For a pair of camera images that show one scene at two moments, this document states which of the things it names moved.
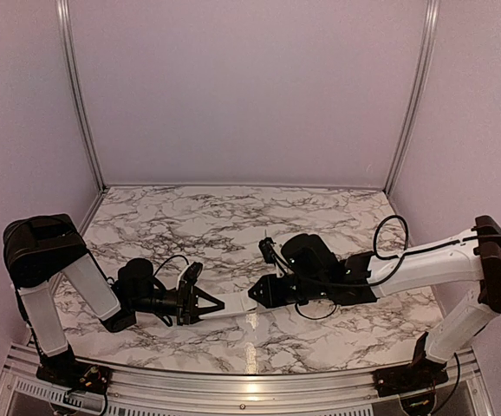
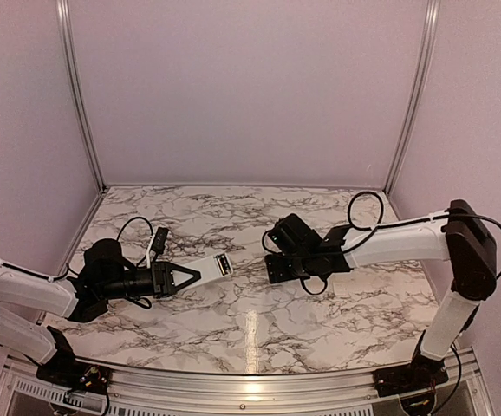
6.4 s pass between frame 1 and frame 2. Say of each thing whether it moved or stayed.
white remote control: moved
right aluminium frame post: stayed
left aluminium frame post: stayed
